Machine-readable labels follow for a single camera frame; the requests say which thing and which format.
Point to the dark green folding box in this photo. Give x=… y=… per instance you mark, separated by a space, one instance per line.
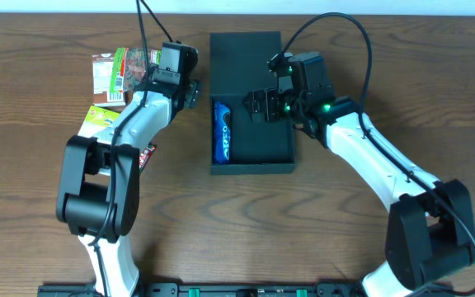
x=244 y=139

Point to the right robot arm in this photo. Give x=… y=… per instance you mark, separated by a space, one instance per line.
x=431 y=232

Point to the green snack bag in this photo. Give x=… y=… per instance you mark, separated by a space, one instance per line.
x=129 y=69

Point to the blue Oreo cookie pack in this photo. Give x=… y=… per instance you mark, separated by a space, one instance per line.
x=222 y=133

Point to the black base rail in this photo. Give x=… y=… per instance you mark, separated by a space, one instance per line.
x=322 y=289

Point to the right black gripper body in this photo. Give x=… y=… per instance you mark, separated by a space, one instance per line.
x=271 y=104

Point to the yellow green carton box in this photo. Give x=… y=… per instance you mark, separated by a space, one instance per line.
x=96 y=120

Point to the brown white carton box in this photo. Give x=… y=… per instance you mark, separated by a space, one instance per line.
x=102 y=70

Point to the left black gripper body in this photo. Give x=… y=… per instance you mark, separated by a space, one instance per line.
x=193 y=93

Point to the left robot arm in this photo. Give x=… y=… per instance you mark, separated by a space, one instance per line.
x=98 y=195

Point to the red KitKat bar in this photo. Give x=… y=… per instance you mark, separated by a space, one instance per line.
x=145 y=155

